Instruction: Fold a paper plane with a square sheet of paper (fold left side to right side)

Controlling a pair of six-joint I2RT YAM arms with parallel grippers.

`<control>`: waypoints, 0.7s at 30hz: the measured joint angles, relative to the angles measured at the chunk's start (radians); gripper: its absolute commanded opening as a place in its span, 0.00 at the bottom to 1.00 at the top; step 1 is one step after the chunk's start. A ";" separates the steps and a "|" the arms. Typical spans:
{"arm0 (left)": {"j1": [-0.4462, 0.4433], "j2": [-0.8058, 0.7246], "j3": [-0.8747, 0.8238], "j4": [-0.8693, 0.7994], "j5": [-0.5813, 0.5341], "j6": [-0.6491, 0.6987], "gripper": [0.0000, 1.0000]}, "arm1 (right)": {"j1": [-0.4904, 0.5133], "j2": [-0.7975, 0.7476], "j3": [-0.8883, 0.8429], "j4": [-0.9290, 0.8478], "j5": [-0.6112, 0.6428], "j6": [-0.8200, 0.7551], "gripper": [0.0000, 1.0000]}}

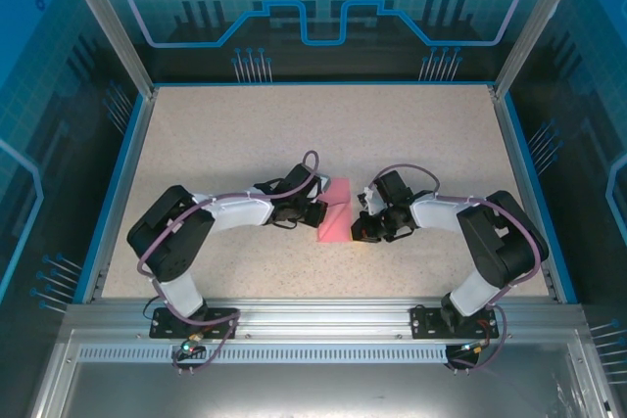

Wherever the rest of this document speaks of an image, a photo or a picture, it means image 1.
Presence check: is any aluminium frame post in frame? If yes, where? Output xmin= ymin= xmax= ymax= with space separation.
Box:
xmin=54 ymin=0 xmax=159 ymax=99
xmin=491 ymin=0 xmax=592 ymax=99

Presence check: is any slotted grey cable duct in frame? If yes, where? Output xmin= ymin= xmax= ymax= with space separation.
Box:
xmin=76 ymin=345 xmax=464 ymax=363

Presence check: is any pink square paper sheet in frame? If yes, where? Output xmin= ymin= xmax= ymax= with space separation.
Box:
xmin=316 ymin=176 xmax=354 ymax=245

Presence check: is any steel sheet panel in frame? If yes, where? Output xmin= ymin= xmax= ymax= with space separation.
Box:
xmin=28 ymin=329 xmax=613 ymax=418

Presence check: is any aluminium side rail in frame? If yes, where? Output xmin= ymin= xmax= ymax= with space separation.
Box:
xmin=81 ymin=87 xmax=159 ymax=304
xmin=491 ymin=87 xmax=560 ymax=302

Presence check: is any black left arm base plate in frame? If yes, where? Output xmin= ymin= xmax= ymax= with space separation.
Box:
xmin=149 ymin=306 xmax=241 ymax=340

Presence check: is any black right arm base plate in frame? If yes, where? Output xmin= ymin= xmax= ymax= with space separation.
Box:
xmin=410 ymin=303 xmax=501 ymax=340

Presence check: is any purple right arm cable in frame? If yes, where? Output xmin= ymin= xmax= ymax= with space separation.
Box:
xmin=365 ymin=164 xmax=545 ymax=371

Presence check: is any cable connector with orange wires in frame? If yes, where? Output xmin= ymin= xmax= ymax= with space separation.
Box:
xmin=459 ymin=339 xmax=493 ymax=355

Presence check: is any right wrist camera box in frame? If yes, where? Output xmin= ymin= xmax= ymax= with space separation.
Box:
xmin=359 ymin=184 xmax=389 ymax=217

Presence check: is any black electronics box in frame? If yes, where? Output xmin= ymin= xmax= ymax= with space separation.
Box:
xmin=66 ymin=296 xmax=587 ymax=341

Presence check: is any cable connector with green light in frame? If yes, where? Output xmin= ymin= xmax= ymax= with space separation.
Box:
xmin=178 ymin=332 xmax=206 ymax=359

